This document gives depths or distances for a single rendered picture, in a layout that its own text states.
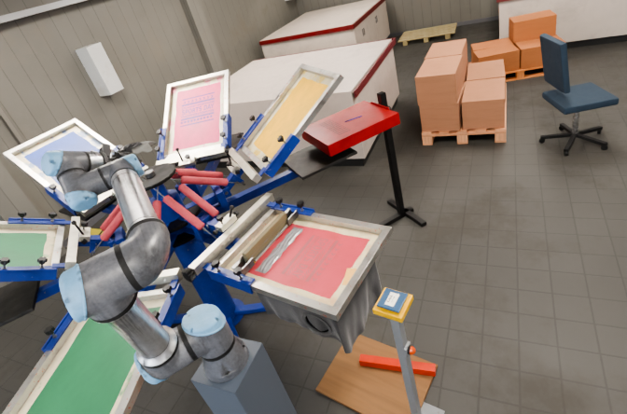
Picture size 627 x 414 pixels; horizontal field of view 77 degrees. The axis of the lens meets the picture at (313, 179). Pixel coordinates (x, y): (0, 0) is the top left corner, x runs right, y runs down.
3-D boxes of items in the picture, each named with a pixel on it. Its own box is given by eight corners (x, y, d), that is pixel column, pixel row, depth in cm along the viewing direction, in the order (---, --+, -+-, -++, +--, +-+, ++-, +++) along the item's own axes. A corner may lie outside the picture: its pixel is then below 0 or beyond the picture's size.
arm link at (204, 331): (239, 344, 122) (223, 315, 116) (199, 369, 118) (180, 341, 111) (227, 320, 132) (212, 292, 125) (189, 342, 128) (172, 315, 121)
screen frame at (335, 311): (393, 232, 201) (392, 227, 199) (338, 322, 163) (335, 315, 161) (275, 210, 246) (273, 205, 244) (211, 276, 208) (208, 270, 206)
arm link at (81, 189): (106, 188, 111) (91, 158, 115) (64, 207, 108) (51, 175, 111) (115, 199, 119) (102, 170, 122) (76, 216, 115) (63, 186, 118)
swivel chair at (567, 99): (604, 127, 401) (618, 21, 349) (614, 156, 358) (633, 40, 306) (535, 130, 429) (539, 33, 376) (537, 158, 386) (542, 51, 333)
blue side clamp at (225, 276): (258, 286, 194) (254, 277, 190) (252, 294, 190) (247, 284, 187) (216, 272, 211) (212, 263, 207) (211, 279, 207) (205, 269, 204)
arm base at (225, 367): (233, 388, 121) (221, 368, 116) (196, 377, 128) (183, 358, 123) (257, 345, 133) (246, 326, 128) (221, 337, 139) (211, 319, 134)
